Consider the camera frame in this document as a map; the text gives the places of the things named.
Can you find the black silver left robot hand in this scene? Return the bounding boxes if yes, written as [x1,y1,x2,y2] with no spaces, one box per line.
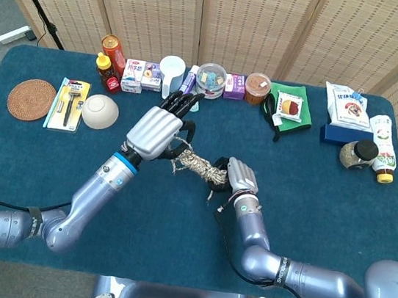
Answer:
[122,83,206,168]

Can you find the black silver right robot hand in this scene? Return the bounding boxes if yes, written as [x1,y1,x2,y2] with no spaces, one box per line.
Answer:
[206,153,264,199]

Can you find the camouflage braided rope bundle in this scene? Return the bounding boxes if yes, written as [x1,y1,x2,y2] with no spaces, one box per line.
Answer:
[161,135,234,204]

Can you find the white and purple small box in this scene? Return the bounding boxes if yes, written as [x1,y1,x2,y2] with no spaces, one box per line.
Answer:
[139,60,166,93]

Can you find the cream upturned bowl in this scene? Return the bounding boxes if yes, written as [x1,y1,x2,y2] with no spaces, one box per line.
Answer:
[79,92,123,133]

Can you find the white carton blue print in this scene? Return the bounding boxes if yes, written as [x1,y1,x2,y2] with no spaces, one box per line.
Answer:
[119,57,148,95]

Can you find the purple toothpaste tube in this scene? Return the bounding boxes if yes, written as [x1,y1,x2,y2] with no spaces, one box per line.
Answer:
[178,63,201,98]

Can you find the honey bear bottle yellow cap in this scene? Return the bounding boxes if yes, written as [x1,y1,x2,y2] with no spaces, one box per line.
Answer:
[92,51,126,95]

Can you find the clear jar of binder clips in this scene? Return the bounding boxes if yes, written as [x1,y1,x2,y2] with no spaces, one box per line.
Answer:
[193,61,230,102]

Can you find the green pouch black trim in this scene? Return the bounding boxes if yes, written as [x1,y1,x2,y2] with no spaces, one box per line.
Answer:
[258,80,318,148]

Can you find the razor in yellow blister pack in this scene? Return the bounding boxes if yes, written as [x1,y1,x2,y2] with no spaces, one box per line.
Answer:
[46,76,93,136]

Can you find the white snack packet red yellow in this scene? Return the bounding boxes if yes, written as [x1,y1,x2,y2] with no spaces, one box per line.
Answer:
[271,90,306,130]

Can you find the tall red sauce bottle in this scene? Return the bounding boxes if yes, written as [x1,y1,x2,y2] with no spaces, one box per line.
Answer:
[96,32,131,79]

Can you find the clear jar of rubber bands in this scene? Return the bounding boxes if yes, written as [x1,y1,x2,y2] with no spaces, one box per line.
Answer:
[242,70,273,108]

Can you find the purple tissue box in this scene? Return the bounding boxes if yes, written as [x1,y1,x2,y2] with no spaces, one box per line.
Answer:
[222,72,248,102]

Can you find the blue carpet table cover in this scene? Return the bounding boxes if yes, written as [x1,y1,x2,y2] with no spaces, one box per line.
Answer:
[0,40,398,298]

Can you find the navy blue box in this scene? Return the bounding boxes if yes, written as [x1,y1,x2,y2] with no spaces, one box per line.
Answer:
[318,122,376,151]

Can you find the light blue packaged toothbrush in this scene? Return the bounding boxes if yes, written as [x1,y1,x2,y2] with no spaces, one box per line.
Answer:
[42,74,71,131]

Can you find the glass jar black lid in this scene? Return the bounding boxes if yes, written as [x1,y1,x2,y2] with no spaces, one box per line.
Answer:
[337,135,381,175]

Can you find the round woven rattan coaster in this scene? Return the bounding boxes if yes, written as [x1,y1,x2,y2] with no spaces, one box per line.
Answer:
[4,74,59,125]

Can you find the white printed food bag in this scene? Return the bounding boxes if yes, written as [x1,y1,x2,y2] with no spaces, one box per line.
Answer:
[319,80,379,132]

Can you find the bamboo folding screen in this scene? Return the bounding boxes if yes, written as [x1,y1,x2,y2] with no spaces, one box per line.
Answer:
[0,0,398,255]

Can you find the blue binder clip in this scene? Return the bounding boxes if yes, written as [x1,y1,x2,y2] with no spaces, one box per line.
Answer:
[350,87,367,105]

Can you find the white squeeze bottle yellow cap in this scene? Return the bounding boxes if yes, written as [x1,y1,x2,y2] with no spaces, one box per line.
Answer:
[360,112,398,186]

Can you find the white power strip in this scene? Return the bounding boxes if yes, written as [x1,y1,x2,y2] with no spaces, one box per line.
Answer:
[0,21,33,48]

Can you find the white measuring cup with handle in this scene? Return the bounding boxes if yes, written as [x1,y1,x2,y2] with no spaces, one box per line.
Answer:
[154,54,188,102]

